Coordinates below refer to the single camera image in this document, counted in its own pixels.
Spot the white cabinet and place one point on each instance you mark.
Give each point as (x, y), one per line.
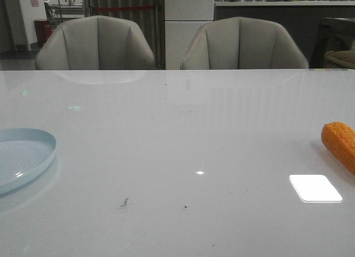
(182, 20)

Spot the right beige upholstered chair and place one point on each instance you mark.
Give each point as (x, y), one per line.
(243, 43)

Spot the red trash bin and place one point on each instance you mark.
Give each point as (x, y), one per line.
(43, 31)

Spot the red barrier belt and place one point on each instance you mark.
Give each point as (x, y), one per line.
(122, 9)

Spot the olive cushion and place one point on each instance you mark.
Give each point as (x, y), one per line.
(340, 59)

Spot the dark grey counter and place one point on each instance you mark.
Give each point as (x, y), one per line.
(301, 19)

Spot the beige upholstered chair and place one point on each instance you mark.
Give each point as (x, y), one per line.
(243, 43)
(96, 43)

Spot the left beige upholstered chair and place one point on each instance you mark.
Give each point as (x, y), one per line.
(96, 43)

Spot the orange toy corn cob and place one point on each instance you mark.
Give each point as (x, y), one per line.
(338, 138)

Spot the light blue round plate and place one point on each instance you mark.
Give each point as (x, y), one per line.
(25, 154)

